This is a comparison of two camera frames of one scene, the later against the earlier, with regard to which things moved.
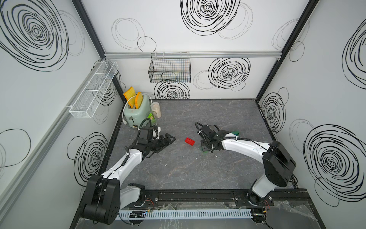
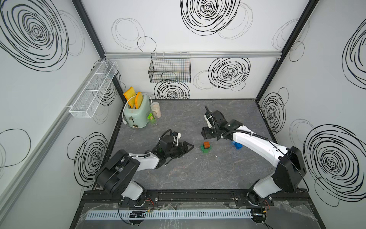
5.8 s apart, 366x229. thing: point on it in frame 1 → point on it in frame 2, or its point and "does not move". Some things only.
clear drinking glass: (153, 116) does not move
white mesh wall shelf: (87, 103) does not move
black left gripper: (163, 144) → (185, 150)
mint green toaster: (133, 117) does not move
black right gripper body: (205, 145) → (209, 132)
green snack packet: (150, 116) does not move
